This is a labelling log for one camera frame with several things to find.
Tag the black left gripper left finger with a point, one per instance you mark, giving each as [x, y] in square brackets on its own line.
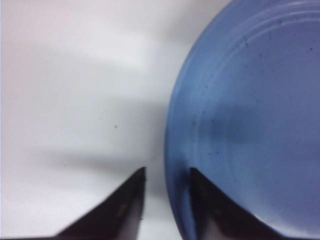
[118, 217]

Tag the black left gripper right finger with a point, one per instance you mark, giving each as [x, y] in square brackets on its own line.
[215, 210]

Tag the blue round plate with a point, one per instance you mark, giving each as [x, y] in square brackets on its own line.
[245, 111]

